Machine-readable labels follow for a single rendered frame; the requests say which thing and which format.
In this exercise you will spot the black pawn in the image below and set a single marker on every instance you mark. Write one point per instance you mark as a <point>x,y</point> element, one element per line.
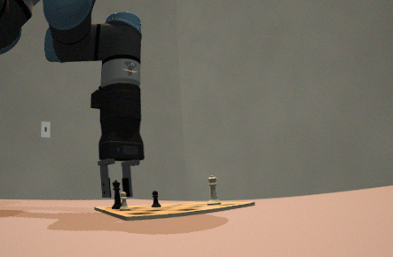
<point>155,200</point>

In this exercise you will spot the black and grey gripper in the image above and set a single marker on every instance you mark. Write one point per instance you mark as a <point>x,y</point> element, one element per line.
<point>119,101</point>

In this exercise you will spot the white queen chess piece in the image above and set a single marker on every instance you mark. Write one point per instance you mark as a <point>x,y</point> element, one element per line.
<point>213,197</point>

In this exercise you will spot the white pawn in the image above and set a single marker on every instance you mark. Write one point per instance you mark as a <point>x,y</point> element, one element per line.
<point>124,206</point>

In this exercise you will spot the tan and dark brown chessboard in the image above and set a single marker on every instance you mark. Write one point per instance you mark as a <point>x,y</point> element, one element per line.
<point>172,210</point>

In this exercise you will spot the black chess queen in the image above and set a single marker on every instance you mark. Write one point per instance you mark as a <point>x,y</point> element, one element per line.
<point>117,199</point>

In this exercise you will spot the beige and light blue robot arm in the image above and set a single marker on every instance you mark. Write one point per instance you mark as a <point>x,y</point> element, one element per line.
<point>70,24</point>

